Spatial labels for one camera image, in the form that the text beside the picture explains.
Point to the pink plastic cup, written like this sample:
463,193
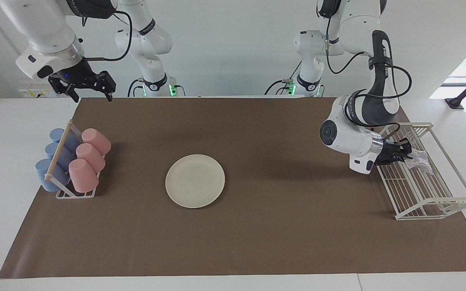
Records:
96,140
91,157
83,176

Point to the cream round plate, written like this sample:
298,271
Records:
195,181

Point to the blue plastic cup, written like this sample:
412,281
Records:
65,157
43,173
71,140

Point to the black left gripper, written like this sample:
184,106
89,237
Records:
388,152

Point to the white cup holder rack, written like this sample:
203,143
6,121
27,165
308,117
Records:
58,155

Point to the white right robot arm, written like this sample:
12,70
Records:
43,28

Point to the white wall outlet box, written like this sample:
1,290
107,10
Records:
32,93

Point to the brown table mat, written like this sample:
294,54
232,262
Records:
281,234

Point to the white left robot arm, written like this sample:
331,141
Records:
354,137

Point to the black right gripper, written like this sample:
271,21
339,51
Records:
79,79

